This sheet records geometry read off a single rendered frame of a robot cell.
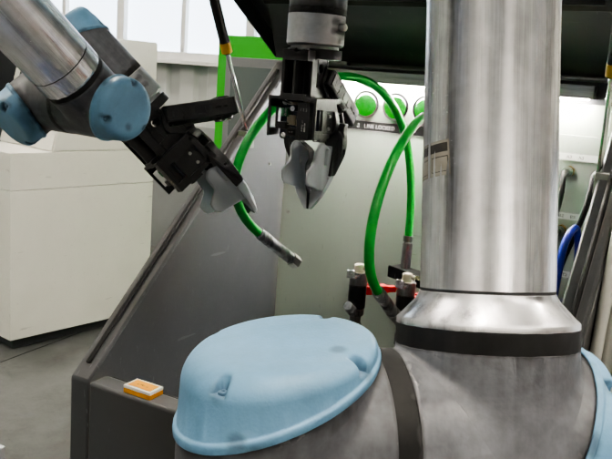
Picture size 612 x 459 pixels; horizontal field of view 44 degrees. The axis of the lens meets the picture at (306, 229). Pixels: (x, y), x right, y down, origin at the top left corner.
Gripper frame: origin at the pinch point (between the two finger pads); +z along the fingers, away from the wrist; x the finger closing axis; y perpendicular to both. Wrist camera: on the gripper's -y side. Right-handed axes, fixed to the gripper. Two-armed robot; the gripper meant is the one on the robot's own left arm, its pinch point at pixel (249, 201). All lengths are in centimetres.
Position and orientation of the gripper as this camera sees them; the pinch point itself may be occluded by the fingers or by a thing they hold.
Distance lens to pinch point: 112.6
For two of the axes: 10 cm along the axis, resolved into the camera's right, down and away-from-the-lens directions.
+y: -6.3, 7.0, -3.2
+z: 6.4, 7.1, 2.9
